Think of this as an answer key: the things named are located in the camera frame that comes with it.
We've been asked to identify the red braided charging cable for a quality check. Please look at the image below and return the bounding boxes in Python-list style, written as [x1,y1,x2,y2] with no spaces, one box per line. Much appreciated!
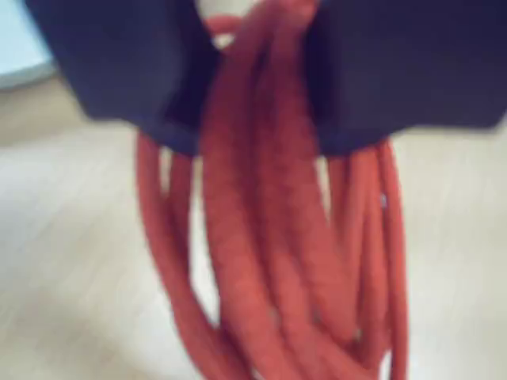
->
[134,0,410,380]

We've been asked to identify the light blue tray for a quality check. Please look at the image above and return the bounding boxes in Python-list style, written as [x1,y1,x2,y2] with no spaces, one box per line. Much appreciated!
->
[0,0,55,91]

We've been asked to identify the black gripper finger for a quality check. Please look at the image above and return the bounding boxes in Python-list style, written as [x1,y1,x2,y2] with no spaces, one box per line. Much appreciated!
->
[307,0,507,158]
[23,0,219,156]

